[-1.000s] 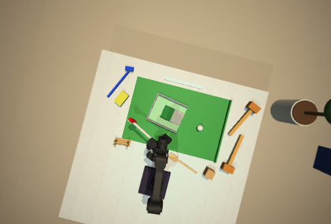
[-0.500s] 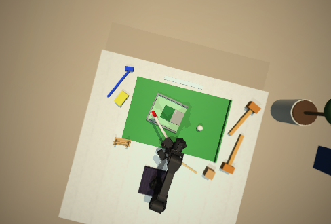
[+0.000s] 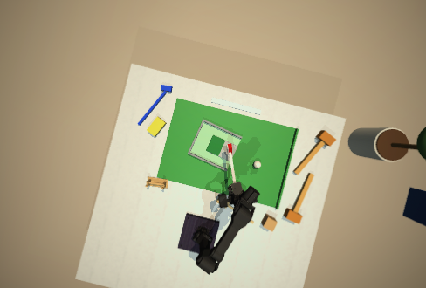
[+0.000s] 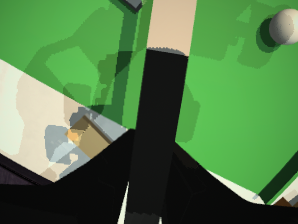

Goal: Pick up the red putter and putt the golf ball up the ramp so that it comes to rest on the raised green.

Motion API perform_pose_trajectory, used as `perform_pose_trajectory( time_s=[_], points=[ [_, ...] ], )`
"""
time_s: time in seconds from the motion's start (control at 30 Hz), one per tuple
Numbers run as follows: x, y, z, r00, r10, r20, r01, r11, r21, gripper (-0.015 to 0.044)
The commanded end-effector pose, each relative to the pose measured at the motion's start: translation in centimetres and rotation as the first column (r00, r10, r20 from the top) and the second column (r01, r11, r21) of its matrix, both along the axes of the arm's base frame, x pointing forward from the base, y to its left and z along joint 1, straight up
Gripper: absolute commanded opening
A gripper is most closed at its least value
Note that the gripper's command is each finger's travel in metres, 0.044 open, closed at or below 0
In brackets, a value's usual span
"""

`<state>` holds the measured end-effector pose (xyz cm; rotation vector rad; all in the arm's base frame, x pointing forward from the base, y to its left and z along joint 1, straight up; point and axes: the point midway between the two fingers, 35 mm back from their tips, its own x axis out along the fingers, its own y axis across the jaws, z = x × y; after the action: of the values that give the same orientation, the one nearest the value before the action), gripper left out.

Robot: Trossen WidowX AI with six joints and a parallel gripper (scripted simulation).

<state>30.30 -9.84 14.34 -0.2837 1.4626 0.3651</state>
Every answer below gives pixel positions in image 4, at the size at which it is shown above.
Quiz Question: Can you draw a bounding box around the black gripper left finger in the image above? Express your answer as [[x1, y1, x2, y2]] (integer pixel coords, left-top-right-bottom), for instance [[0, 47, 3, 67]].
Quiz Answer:
[[0, 128, 136, 224]]

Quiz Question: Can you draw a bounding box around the white golf ball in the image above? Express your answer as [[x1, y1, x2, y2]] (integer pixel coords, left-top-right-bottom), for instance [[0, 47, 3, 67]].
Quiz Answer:
[[269, 8, 298, 45]]

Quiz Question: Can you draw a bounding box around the green rectangular mat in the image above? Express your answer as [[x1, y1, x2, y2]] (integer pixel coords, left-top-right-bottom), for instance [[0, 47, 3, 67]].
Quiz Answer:
[[0, 0, 298, 194]]

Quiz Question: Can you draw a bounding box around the orange mallet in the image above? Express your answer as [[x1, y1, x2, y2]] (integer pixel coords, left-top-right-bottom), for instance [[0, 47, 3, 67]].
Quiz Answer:
[[274, 197, 298, 208]]

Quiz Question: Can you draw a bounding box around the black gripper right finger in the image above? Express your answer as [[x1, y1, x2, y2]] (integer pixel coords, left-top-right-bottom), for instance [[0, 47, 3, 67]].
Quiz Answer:
[[160, 143, 298, 224]]

